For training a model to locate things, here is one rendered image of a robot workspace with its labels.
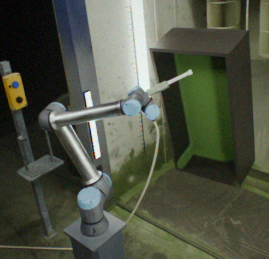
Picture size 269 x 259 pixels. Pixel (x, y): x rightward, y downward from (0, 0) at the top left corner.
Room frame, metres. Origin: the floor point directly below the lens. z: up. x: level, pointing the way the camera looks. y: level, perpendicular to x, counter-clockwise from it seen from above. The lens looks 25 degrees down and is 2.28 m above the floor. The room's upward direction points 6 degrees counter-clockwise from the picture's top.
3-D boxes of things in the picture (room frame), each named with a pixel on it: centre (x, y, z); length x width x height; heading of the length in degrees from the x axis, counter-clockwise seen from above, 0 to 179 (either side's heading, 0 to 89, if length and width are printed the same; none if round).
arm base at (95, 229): (1.87, 0.33, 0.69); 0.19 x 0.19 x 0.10
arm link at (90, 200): (1.88, 0.33, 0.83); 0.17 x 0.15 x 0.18; 165
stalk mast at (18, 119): (2.57, 0.88, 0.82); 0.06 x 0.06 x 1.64; 45
